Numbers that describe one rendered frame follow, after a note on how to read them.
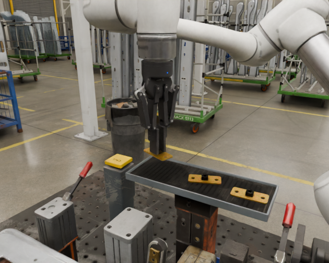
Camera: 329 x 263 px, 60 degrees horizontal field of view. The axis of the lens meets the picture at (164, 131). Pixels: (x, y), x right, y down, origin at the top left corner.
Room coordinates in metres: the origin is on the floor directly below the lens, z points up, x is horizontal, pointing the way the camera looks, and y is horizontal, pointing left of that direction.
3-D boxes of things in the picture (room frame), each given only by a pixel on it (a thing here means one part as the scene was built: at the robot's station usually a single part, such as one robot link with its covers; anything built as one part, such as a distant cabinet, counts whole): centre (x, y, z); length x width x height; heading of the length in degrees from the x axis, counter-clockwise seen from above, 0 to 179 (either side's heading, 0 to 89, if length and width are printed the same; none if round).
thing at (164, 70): (0.68, 0.02, 1.41); 0.08 x 0.07 x 0.09; 130
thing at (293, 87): (6.48, -3.34, 0.88); 1.91 x 1.00 x 1.76; 147
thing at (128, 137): (3.17, 0.44, 0.36); 0.54 x 0.50 x 0.73; 146
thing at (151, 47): (0.68, 0.02, 1.49); 0.09 x 0.09 x 0.06
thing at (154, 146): (0.68, 0.03, 1.26); 0.03 x 0.01 x 0.07; 40
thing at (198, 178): (0.64, -0.10, 1.17); 0.08 x 0.04 x 0.01; 81
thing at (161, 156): (0.68, 0.02, 1.22); 0.08 x 0.04 x 0.01; 40
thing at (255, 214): (0.64, -0.09, 1.16); 0.37 x 0.14 x 0.02; 60
